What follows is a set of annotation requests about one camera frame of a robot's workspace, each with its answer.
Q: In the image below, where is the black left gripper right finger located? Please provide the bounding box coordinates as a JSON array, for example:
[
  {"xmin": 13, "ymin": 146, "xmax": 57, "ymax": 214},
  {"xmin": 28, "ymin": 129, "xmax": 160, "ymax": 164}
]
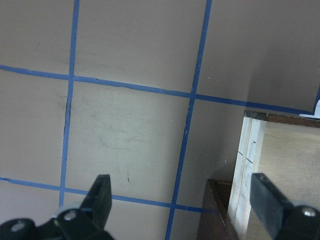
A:
[{"xmin": 250, "ymin": 173, "xmax": 293, "ymax": 240}]

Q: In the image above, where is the light wooden drawer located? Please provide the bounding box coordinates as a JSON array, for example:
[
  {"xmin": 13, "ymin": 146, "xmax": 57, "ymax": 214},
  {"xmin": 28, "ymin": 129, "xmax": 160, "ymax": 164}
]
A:
[{"xmin": 228, "ymin": 110, "xmax": 320, "ymax": 240}]

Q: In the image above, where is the dark brown wooden cabinet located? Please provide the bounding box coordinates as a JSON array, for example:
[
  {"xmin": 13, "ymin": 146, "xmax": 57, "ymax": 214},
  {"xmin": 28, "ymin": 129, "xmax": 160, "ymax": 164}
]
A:
[{"xmin": 196, "ymin": 179, "xmax": 239, "ymax": 240}]

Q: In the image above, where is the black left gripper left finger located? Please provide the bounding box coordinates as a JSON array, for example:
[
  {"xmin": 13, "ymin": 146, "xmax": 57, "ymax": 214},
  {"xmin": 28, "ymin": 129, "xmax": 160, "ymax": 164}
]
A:
[{"xmin": 80, "ymin": 174, "xmax": 112, "ymax": 230}]

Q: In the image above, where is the white plastic drawer handle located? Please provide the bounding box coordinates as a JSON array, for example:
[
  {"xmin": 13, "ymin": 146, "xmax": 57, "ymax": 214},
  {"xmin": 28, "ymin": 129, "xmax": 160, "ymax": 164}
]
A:
[{"xmin": 299, "ymin": 99, "xmax": 320, "ymax": 120}]

